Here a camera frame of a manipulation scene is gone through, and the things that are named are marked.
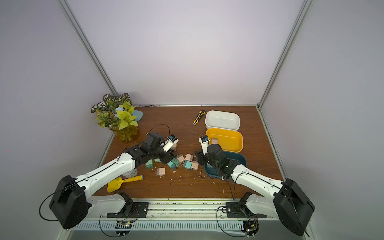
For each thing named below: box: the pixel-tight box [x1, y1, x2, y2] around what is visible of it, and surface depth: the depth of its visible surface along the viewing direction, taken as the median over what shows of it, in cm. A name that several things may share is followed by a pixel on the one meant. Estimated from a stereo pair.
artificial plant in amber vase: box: [91, 93, 140, 144], surface depth 91 cm
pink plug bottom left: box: [157, 167, 166, 178], surface depth 86 cm
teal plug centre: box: [183, 160, 193, 170], surface depth 88 cm
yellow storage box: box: [205, 128, 244, 153], surface depth 101 cm
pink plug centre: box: [185, 154, 194, 162], surface depth 92 cm
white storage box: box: [205, 110, 241, 131], surface depth 111 cm
